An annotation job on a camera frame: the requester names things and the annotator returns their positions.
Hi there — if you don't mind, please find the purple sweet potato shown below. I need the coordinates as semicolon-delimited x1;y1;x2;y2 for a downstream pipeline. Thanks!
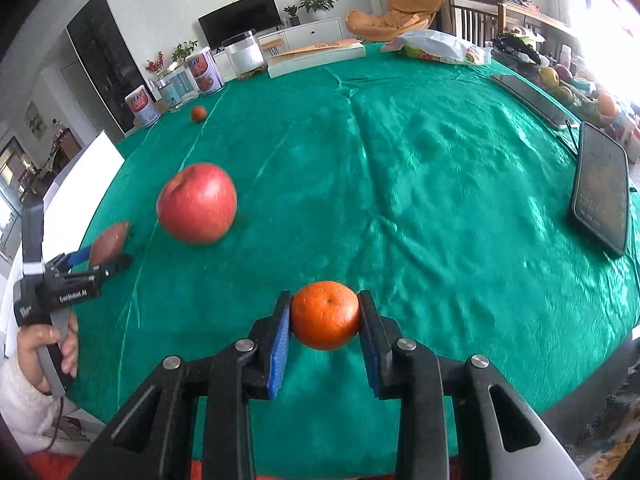
89;221;130;266

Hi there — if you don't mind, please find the small tangerine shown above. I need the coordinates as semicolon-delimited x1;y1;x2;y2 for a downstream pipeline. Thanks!
291;281;359;351

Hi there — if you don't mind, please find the red apple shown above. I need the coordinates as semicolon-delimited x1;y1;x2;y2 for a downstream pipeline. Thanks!
156;162;238;245

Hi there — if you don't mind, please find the left forearm cream sleeve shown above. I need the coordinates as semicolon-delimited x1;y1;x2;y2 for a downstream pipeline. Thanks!
1;353;61;455

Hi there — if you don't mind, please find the left hand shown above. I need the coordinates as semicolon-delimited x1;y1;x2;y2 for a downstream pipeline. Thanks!
16;313;79;393

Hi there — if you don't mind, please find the white cardboard box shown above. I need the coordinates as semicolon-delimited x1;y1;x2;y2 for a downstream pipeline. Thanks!
1;131;130;361

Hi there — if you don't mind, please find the green tablecloth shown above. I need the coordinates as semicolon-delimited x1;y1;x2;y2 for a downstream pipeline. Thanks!
64;41;640;468

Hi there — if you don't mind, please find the red-label white can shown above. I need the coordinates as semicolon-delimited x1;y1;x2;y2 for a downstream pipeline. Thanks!
125;84;160;128

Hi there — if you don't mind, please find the small brown-red fruit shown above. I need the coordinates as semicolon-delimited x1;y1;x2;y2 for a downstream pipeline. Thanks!
191;106;208;122

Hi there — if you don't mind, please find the teal-label glass jar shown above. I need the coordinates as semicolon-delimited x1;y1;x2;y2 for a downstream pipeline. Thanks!
156;66;200;112

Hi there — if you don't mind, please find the red-label can with food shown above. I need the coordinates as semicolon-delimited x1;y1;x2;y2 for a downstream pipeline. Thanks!
186;47;224;96

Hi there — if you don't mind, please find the black bookshelf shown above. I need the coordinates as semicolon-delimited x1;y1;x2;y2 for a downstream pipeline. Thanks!
66;0;144;133

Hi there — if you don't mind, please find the black-lid white jar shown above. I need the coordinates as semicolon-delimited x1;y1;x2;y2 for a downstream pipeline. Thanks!
221;30;268;81

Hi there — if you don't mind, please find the black tablet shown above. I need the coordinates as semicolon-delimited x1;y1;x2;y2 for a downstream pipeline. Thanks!
570;122;629;258

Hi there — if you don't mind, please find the white flat book box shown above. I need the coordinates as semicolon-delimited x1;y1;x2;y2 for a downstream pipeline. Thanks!
268;39;367;78

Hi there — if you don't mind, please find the white tv cabinet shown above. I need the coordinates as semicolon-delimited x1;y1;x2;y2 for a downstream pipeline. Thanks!
240;18;344;77

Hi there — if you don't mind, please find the black television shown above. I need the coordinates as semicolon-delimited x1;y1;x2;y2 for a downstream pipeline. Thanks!
198;0;282;50

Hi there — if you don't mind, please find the white plastic bag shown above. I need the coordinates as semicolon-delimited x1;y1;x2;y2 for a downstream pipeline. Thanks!
381;29;492;66

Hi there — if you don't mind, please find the orange lounge chair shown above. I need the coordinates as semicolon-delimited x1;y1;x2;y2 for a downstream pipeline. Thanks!
345;0;445;42

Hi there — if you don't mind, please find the wooden railing crib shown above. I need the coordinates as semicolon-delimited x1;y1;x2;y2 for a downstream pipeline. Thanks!
448;0;573;46

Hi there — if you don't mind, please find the potted green plant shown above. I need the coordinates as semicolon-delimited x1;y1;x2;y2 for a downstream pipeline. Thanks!
298;0;338;13

